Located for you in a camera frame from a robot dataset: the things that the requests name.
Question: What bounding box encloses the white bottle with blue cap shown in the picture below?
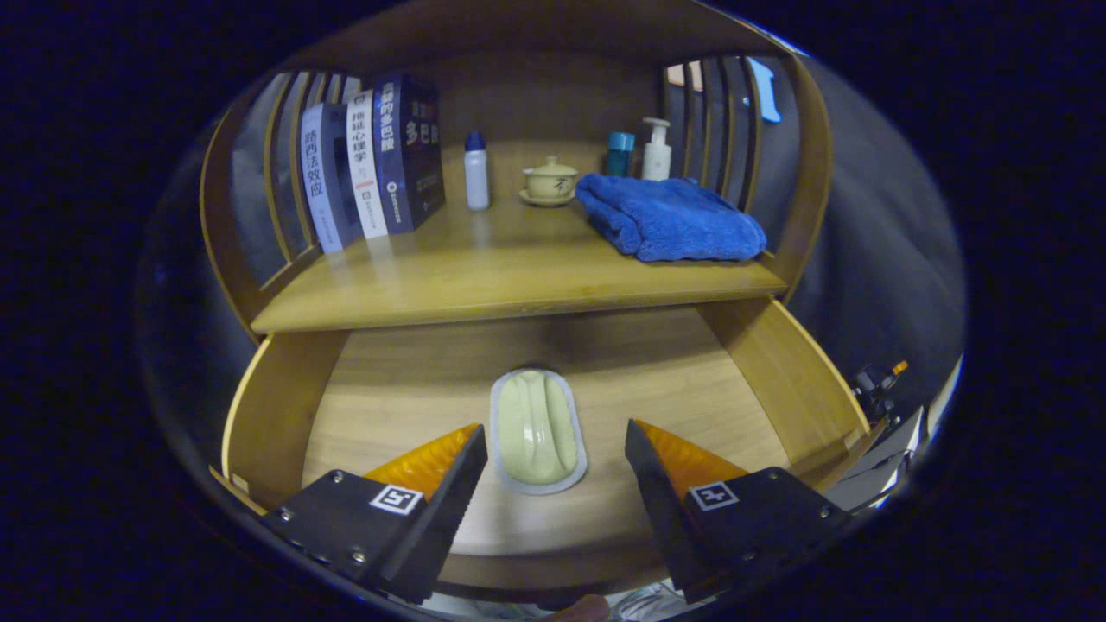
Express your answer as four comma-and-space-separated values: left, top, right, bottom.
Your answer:
464, 131, 491, 212

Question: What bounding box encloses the white pump bottle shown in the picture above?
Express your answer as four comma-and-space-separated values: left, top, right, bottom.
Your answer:
641, 117, 673, 182

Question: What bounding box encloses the white book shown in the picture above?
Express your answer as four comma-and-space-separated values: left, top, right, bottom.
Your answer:
346, 89, 391, 240

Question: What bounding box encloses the wooden countertop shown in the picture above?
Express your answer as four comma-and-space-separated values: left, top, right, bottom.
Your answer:
251, 199, 789, 335

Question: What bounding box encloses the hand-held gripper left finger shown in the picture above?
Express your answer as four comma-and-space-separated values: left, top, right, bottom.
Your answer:
259, 423, 489, 606

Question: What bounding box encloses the dark blue book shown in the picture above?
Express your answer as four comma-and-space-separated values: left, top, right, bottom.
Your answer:
372, 73, 447, 235

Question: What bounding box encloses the beige lidded teacup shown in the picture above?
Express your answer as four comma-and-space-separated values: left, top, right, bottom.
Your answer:
519, 155, 580, 208

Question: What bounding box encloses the black backdrop cloth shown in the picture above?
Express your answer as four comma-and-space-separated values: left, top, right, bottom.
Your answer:
134, 52, 967, 485

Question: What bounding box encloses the blue towel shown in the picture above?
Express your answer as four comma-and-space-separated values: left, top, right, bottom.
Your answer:
575, 173, 768, 263

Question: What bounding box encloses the teal bottle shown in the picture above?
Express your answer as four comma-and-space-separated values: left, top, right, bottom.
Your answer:
606, 131, 636, 178

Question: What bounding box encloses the pale blue book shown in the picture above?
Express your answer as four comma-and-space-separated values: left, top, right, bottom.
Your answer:
300, 103, 364, 254

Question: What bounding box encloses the black electronic device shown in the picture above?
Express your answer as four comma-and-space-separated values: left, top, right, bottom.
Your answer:
825, 361, 930, 512

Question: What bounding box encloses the wooden drawer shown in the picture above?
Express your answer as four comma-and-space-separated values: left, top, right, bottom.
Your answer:
210, 296, 872, 606

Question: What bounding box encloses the pale green sponge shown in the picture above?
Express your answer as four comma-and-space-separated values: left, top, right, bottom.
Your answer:
489, 368, 588, 496

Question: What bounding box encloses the wooden cabinet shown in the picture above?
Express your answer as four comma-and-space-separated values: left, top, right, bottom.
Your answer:
199, 0, 835, 346

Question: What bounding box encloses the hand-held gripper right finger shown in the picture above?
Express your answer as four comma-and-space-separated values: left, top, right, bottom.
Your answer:
625, 419, 852, 604

